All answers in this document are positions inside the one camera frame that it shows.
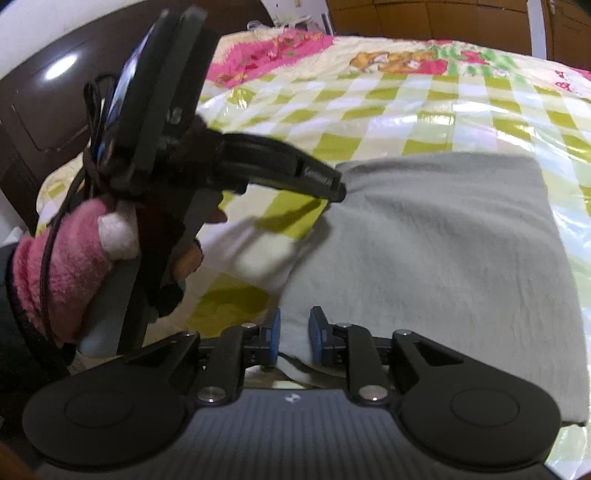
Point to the wooden wardrobe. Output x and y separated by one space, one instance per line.
438 23

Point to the person's left forearm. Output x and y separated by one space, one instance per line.
14 332

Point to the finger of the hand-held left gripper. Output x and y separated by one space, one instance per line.
295 173

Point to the light grey pants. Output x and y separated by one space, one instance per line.
438 277

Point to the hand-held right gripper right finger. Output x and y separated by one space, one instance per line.
316 332

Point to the person's left hand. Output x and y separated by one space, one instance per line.
64 267

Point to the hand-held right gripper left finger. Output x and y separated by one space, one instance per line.
275 333

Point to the dark wooden headboard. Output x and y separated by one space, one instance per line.
46 115

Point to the green checkered bed sheet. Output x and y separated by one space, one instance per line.
406 115

